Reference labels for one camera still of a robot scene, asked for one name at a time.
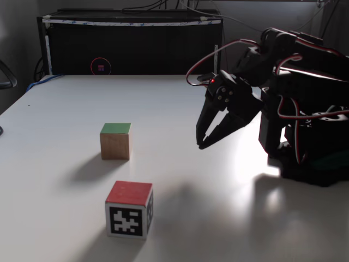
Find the black chair armrest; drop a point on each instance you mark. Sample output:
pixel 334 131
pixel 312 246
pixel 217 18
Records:
pixel 9 77

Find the small black object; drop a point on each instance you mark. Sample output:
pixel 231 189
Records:
pixel 1 131

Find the black computer case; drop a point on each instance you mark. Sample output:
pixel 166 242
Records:
pixel 131 46

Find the green-topped wooden cube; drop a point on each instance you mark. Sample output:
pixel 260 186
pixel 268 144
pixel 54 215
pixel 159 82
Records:
pixel 115 142

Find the red-topped cube with marker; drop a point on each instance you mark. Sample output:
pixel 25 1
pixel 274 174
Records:
pixel 128 210

